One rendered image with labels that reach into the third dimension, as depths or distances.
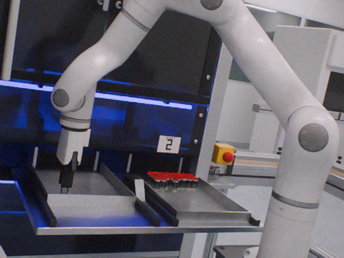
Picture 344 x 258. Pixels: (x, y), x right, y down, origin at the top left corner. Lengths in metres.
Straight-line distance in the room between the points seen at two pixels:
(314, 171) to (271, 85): 0.23
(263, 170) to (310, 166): 0.98
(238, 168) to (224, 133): 5.41
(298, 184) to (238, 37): 0.39
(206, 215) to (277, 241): 0.27
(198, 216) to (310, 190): 0.37
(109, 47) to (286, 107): 0.48
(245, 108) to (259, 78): 6.38
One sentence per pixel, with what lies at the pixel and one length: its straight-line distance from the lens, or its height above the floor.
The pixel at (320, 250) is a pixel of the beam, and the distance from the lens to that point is 2.44.
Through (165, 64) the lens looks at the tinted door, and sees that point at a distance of 1.65.
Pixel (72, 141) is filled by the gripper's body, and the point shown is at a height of 1.06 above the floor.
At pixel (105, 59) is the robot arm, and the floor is 1.30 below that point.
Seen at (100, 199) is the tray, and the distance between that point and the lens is 1.37.
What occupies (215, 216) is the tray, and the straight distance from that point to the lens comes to 1.42.
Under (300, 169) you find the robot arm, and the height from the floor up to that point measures 1.14.
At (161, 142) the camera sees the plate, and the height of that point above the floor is 1.03.
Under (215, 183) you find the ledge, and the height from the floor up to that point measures 0.88.
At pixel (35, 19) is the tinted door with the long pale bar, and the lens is 1.51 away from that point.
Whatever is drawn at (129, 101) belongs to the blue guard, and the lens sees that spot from 1.60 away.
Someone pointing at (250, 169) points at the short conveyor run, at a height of 0.92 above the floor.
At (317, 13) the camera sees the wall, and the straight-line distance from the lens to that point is 8.19.
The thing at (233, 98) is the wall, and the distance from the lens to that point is 7.38.
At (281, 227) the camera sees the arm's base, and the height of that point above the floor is 0.98.
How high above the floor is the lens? 1.36
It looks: 10 degrees down
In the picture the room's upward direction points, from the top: 11 degrees clockwise
